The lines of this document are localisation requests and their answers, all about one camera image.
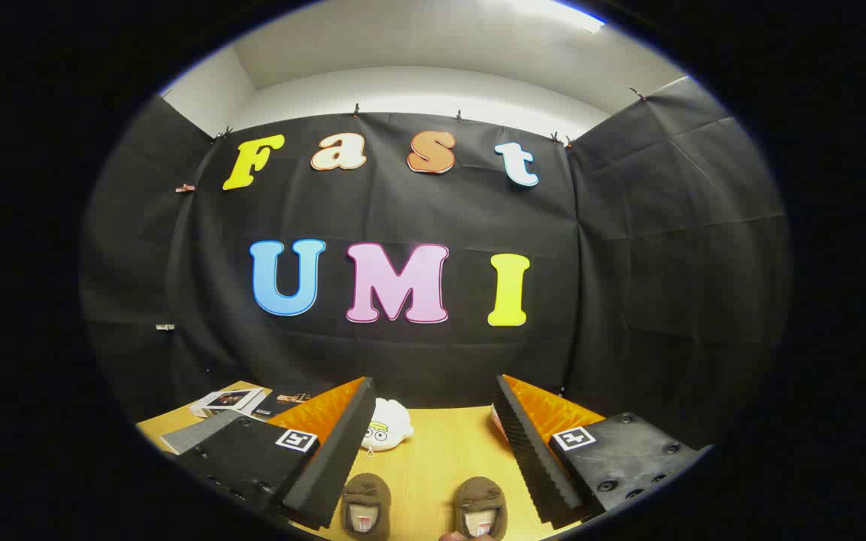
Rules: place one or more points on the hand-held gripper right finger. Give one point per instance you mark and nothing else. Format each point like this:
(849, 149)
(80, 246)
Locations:
(531, 458)

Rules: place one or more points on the brown fuzzy shoe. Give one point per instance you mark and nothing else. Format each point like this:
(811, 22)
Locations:
(480, 496)
(365, 496)

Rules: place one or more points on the white plush toy with face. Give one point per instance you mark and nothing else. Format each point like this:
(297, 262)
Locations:
(389, 428)

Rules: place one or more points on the grey fabric storage box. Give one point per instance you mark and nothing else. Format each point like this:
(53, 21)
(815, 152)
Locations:
(200, 433)

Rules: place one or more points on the white booklet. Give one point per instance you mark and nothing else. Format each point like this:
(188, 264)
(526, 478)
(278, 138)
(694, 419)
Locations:
(226, 400)

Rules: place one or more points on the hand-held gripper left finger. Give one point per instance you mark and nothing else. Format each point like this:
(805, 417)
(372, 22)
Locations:
(343, 451)

